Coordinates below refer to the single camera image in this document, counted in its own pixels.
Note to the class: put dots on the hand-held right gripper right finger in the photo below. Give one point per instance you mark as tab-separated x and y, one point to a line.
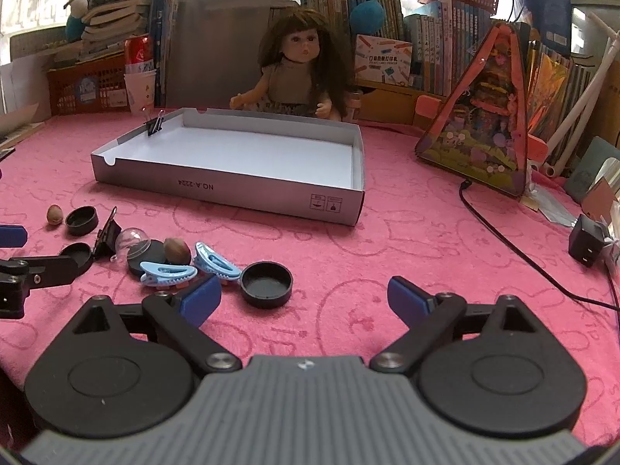
407	300

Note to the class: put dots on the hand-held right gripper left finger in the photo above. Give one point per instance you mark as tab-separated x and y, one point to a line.
201	300

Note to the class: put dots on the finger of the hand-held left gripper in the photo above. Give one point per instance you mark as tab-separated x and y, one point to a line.
43	271
12	236

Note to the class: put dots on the blue hair clip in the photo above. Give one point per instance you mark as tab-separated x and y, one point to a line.
167	272
215	261

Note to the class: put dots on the black round cap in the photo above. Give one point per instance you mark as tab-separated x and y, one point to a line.
81	220
80	251
266	285

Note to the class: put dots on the brown nut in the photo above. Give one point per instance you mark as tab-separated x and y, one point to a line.
176	250
54	214

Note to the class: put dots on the black disc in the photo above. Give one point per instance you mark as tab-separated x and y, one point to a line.
147	255

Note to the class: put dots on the white cardboard box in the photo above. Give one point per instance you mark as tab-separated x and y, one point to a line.
242	155

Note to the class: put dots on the black binder clip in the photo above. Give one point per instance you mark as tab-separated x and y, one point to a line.
155	125
107	237

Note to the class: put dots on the clear plastic dome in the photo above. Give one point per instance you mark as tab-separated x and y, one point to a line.
128	240

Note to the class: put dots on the black power adapter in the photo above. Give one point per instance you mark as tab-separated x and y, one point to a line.
587	242

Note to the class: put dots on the pink block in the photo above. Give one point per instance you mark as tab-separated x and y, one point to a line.
428	109

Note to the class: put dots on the pink triangular bag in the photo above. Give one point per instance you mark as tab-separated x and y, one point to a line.
484	121

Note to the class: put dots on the wooden shelf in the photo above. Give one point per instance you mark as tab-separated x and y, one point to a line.
387	104

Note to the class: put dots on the red drink can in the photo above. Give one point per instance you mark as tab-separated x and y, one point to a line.
139	53

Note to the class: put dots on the dark green booklet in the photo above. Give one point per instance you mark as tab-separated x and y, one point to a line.
588	164

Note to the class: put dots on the small blue plush toy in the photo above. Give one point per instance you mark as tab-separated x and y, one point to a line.
76	17

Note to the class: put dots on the colourful printed box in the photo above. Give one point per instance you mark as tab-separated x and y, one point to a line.
382	60

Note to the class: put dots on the row of blue folders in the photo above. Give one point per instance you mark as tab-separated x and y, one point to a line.
164	43

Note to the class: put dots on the pile of worn books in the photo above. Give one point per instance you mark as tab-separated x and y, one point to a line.
118	14

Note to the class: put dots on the brown-haired doll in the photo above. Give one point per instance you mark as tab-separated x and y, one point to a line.
295	72

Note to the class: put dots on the row of upright books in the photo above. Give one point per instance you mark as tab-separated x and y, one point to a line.
445	48

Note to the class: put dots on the grey storage box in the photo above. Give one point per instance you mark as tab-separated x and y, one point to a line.
223	43

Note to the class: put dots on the dark blue card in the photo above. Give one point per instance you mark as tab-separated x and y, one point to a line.
545	5

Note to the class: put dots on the white tube frame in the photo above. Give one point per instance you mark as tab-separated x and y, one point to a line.
581	101

